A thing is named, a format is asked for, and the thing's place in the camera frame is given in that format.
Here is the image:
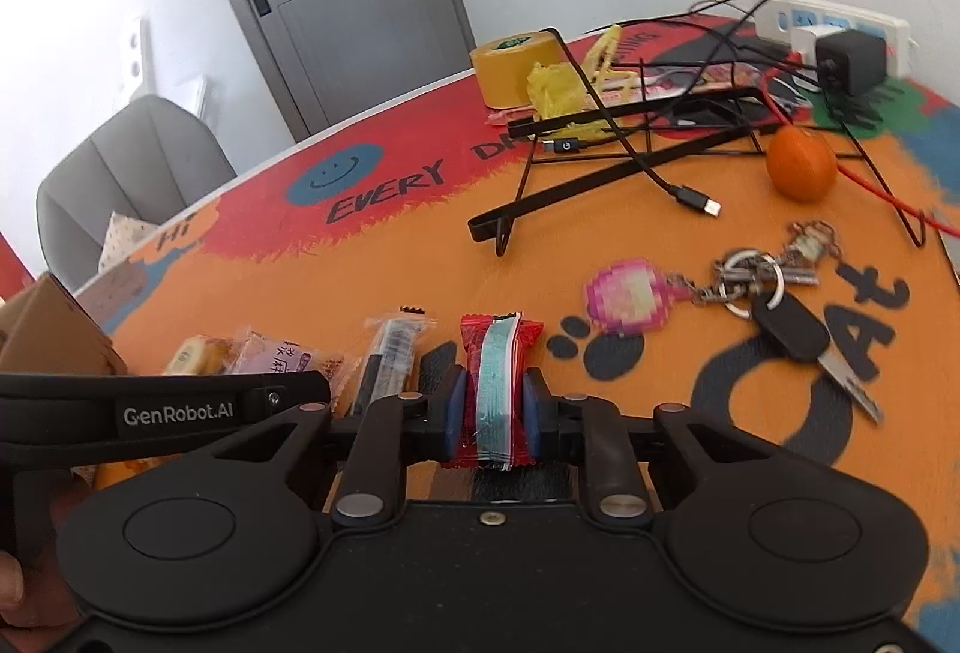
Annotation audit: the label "black car key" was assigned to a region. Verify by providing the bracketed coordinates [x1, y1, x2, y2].
[749, 292, 887, 427]

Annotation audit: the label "person's left hand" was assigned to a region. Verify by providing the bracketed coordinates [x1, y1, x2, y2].
[0, 471, 101, 628]

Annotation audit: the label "black wire stand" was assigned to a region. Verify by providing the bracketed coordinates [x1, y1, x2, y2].
[466, 26, 932, 257]

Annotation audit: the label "white charger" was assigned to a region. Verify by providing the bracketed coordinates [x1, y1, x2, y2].
[790, 22, 854, 67]

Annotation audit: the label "pink pixel keychain charm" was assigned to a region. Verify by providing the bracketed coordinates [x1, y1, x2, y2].
[584, 258, 673, 336]

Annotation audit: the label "grey chair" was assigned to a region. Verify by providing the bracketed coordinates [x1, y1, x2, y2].
[35, 93, 240, 295]

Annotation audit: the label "black flat pad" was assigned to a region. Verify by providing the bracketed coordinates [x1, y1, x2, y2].
[643, 18, 797, 93]

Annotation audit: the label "black snack packet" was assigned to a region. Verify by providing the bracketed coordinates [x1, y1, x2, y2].
[348, 305, 437, 418]

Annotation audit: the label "metal key rings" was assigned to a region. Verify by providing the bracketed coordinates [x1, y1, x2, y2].
[673, 246, 786, 318]

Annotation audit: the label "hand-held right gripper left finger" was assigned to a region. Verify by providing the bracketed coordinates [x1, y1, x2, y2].
[180, 363, 471, 527]

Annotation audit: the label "yellow plastic clip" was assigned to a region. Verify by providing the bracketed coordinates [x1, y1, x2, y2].
[583, 22, 640, 93]

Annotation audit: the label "black usb cable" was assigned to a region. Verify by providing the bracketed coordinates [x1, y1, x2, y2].
[543, 0, 725, 220]

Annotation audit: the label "yellow plastic wrapper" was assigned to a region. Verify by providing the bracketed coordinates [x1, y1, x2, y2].
[524, 59, 595, 122]

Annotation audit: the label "pink snack packet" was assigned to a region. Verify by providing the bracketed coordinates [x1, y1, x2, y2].
[224, 326, 358, 415]

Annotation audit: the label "grey door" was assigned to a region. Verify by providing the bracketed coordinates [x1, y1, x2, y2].
[182, 0, 478, 145]

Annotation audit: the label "yellow tape roll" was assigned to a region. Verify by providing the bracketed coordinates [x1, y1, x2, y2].
[469, 28, 572, 109]

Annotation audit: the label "white and orange paper bag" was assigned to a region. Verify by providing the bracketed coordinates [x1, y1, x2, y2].
[0, 231, 37, 303]

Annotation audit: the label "yellow snack packet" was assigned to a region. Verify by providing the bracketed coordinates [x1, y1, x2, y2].
[160, 333, 235, 377]

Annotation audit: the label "red wire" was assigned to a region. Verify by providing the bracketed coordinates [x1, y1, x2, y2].
[835, 161, 960, 242]

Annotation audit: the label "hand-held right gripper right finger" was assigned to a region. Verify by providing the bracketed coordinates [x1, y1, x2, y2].
[522, 366, 805, 527]

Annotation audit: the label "small figure keychain charm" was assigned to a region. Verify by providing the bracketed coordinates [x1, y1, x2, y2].
[778, 221, 846, 288]

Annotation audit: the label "white power strip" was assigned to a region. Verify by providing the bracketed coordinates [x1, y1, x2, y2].
[753, 0, 913, 81]

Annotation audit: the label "red snack packet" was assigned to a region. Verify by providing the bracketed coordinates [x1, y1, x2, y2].
[458, 311, 545, 472]

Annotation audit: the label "white board with round holes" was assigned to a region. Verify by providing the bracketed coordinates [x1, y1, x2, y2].
[123, 14, 155, 100]

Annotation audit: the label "tangerine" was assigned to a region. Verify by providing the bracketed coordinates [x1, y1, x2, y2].
[764, 125, 836, 205]

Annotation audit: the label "black charger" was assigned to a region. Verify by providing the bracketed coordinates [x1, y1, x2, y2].
[813, 29, 894, 97]

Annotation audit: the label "brown cardboard box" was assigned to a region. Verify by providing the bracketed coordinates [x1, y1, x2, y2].
[0, 272, 129, 377]

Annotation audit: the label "patterned cushion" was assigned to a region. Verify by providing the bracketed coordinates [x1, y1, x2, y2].
[97, 209, 156, 276]

